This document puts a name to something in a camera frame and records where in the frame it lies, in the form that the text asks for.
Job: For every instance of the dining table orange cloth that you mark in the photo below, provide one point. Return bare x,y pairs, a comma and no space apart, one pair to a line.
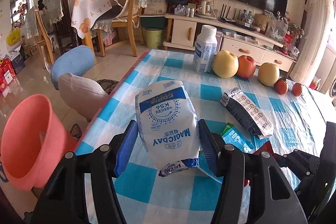
84,15

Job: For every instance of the left yellow pear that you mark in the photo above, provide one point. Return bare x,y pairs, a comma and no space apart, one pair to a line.
225,64

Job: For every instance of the yellow pear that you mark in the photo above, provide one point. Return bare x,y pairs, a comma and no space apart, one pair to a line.
225,64
268,74

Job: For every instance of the pink storage box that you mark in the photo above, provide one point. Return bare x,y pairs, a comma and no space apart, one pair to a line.
219,37

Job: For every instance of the blue round stool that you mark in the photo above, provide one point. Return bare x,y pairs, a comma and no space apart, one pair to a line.
78,61

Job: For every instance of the white upright milk bottle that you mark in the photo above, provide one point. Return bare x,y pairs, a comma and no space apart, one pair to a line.
205,48

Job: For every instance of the cream TV cabinet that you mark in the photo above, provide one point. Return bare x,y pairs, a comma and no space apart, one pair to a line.
182,32

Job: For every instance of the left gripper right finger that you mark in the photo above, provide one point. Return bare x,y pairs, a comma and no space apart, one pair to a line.
272,200

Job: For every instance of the green waste bin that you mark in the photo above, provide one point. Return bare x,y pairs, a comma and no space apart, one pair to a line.
154,38

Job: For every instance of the far wooden chair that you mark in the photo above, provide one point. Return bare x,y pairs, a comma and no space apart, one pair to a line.
44,42

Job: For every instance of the plain tangerine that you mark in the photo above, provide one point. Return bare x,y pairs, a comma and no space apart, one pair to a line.
297,89

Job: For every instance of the red apple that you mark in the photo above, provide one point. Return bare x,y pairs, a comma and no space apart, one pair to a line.
247,67

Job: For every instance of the clear plastic bag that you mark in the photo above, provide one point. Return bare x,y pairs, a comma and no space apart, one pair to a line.
277,27

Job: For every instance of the cream lace curtain column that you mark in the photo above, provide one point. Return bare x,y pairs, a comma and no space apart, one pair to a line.
311,49

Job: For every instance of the pink plastic trash bucket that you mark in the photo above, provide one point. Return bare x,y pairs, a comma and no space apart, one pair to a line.
33,142

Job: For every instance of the tangerine with leaf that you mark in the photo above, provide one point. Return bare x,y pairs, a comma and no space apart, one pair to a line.
281,86

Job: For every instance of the grey cushion seat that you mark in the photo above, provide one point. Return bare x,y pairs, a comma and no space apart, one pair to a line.
84,95

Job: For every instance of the red gift boxes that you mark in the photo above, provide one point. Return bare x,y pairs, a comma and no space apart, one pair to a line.
7,74

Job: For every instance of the dark blue silver packet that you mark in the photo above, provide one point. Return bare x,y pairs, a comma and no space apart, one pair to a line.
250,117

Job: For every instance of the right yellow pear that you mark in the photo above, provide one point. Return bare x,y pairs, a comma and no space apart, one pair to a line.
268,74

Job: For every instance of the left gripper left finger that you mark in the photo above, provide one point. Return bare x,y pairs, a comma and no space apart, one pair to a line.
63,197

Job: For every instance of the white electric kettle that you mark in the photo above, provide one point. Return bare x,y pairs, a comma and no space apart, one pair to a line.
206,10

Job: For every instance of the white Magicday milk pouch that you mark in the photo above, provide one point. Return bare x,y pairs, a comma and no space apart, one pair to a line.
168,126

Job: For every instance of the yellow bag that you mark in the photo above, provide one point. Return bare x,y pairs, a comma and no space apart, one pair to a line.
14,36

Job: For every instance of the blue cartoon dog packet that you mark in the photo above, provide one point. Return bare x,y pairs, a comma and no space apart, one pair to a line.
231,135

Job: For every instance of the black wifi router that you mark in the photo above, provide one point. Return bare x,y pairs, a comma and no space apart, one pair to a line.
225,16

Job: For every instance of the white washing machine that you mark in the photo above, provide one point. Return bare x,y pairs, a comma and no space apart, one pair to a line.
328,87

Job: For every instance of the light wooden chair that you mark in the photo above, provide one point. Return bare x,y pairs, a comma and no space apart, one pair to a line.
122,20

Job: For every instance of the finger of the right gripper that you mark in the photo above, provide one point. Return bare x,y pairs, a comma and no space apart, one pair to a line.
302,164

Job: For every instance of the dark wooden chair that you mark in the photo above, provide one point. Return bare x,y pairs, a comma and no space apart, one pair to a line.
65,33

